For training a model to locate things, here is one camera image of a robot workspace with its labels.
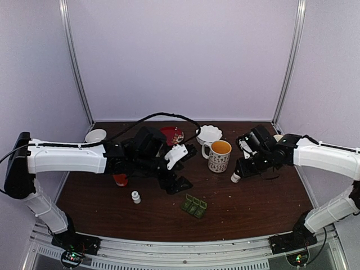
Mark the right aluminium frame post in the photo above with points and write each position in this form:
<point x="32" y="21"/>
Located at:
<point x="294" y="49"/>

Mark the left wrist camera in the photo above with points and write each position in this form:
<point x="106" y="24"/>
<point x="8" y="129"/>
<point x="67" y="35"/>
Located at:
<point x="179" y="152"/>

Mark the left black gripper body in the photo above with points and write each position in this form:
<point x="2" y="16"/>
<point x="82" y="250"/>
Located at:
<point x="165" y="183"/>

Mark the white labelled pill bottle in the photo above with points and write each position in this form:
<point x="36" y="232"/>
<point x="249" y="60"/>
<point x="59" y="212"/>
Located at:
<point x="235" y="178"/>

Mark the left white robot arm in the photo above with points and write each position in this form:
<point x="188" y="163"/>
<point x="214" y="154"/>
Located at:
<point x="146" y="154"/>

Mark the orange pill bottle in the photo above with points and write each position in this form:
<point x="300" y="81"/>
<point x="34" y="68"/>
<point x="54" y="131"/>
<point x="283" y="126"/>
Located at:
<point x="121" y="180"/>

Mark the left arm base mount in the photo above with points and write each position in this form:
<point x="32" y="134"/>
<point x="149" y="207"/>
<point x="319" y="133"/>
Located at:
<point x="72" y="241"/>

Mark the red floral plate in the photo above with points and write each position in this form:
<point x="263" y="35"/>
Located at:
<point x="174" y="135"/>

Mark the small white bottle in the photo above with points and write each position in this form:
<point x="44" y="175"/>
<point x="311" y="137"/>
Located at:
<point x="136" y="197"/>

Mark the white scalloped bowl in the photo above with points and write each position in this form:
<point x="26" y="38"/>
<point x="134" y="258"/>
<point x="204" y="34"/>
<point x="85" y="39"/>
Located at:
<point x="209" y="133"/>

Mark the aluminium frame post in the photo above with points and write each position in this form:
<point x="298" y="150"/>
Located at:
<point x="294" y="49"/>
<point x="64" y="11"/>

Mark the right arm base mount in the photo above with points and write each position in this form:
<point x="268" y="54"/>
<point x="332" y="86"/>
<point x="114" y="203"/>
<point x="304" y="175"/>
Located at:
<point x="290" y="241"/>

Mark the patterned mug orange inside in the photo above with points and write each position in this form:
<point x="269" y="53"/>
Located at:
<point x="217" y="154"/>

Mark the front aluminium rail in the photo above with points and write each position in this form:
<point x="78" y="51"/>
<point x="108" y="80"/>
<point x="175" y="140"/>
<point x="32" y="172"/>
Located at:
<point x="246" y="253"/>

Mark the cream ribbed mug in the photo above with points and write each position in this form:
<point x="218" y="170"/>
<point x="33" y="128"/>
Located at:
<point x="278" y="137"/>

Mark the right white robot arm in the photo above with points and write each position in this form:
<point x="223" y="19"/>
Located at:
<point x="262" y="151"/>

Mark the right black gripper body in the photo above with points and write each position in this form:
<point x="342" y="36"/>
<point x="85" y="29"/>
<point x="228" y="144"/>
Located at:
<point x="261" y="162"/>

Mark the green pill organizer box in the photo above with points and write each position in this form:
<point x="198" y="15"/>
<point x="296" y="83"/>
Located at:
<point x="194" y="206"/>

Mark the small white bowl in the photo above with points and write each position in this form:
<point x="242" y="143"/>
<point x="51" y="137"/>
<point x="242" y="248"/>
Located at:
<point x="95" y="135"/>

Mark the left aluminium frame post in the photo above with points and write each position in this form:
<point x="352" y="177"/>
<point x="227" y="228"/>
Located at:
<point x="64" y="11"/>

